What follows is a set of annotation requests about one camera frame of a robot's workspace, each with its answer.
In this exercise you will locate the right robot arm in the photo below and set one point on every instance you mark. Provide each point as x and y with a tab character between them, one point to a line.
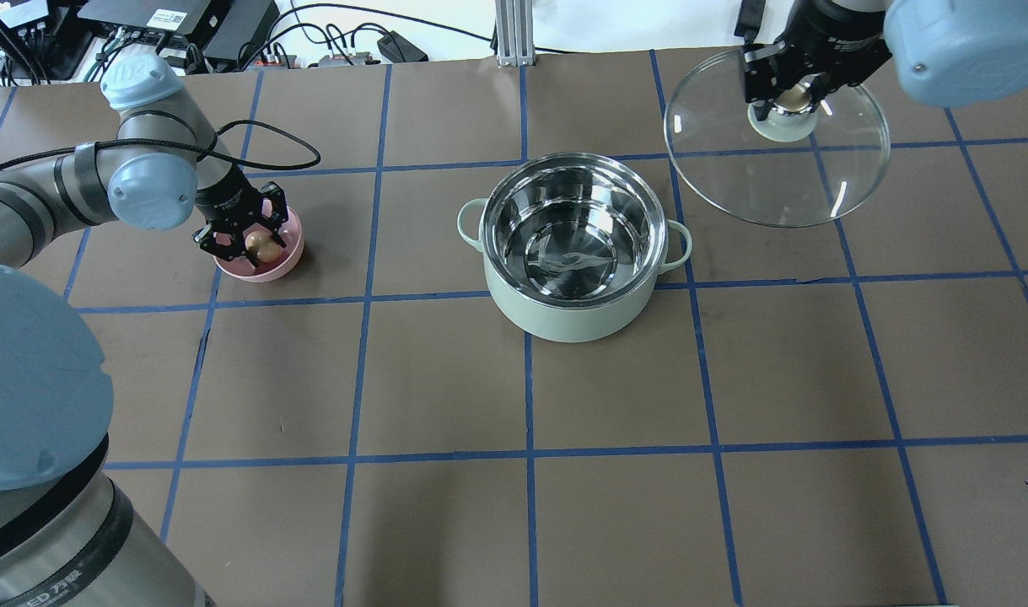
947	53

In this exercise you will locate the pale green electric pot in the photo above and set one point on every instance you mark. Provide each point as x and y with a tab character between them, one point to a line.
572	245

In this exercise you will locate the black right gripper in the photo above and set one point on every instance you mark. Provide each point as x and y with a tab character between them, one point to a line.
826	40

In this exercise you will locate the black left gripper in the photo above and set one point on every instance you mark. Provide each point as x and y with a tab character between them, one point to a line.
229	202

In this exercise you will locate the brown egg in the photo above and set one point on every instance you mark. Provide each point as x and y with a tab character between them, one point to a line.
255	240
270	254

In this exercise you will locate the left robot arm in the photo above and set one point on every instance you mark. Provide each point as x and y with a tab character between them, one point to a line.
69	534

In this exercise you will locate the glass pot lid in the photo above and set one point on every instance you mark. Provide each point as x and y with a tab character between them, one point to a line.
807	162

